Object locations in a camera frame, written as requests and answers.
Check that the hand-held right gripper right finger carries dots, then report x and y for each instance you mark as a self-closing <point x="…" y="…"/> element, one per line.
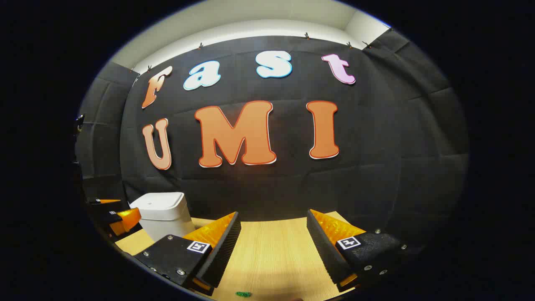
<point x="324" y="246"/>

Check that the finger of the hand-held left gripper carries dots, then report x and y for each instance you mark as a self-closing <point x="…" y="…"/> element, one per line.
<point x="106" y="201"/>
<point x="127" y="219"/>

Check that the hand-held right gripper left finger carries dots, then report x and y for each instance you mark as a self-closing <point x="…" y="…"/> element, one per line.
<point x="223" y="246"/>

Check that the white desktop garbage bin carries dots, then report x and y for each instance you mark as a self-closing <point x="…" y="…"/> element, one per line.
<point x="163" y="217"/>

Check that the green paper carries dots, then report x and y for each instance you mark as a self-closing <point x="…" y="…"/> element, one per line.
<point x="243" y="294"/>

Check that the wooden desktop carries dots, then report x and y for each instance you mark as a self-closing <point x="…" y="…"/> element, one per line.
<point x="271" y="259"/>

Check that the black backdrop cloth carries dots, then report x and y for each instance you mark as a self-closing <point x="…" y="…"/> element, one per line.
<point x="292" y="192"/>

